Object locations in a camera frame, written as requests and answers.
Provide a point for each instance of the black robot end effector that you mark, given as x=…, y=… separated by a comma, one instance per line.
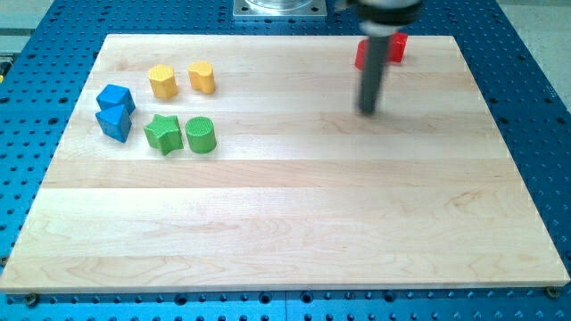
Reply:
x=380, y=18

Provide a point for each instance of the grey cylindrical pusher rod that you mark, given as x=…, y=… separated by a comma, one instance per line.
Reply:
x=374, y=57

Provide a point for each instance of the red block left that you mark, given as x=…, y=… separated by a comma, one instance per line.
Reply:
x=360, y=55

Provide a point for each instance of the red block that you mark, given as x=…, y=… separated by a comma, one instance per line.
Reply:
x=397, y=46
x=360, y=55

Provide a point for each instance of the red block right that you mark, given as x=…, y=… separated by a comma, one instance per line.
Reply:
x=397, y=46

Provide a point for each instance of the yellow heart block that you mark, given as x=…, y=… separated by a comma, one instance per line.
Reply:
x=201, y=77

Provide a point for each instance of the green cylinder block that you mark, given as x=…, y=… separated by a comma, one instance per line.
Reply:
x=200, y=134

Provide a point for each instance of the wooden board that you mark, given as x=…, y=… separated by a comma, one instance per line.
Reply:
x=301, y=192

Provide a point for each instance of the yellow pentagon block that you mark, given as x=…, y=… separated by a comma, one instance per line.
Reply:
x=162, y=81

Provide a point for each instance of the green star block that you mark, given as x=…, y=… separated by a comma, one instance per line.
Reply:
x=164, y=134

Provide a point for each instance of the blue cube block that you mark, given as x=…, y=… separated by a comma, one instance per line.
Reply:
x=113, y=95

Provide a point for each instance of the blue triangular block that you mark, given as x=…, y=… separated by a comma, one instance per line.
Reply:
x=115, y=122

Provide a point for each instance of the blue perforated table plate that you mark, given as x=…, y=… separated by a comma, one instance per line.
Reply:
x=44, y=83

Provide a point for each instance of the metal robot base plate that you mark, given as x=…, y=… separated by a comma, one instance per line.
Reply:
x=279, y=8

